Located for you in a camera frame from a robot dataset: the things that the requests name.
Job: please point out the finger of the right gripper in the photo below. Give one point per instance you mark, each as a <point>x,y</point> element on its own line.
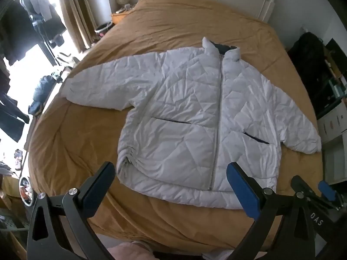
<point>327,190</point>
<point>300,186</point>

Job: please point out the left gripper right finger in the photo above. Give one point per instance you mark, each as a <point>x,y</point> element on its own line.
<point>294,238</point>

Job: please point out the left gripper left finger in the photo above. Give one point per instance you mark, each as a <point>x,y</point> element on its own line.
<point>47,238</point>

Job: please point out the white quilted puffer jacket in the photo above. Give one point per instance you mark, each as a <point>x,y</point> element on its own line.
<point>191,112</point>

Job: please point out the blue clothes pile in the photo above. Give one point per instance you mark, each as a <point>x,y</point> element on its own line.
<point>42,93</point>

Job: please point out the white storage drawers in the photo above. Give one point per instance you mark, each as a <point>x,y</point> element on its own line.
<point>332,129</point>

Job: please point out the dark cluttered shelf unit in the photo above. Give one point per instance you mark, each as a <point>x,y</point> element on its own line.
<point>334,84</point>

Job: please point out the black bag on hook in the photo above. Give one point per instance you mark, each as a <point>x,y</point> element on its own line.
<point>307,55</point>

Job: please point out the black round basket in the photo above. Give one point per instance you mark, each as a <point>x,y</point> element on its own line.
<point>101,30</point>

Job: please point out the wooden nightstand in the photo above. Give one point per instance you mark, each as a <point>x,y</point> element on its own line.
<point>121,13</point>

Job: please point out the beige window curtain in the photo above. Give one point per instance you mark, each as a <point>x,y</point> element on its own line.
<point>80,23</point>

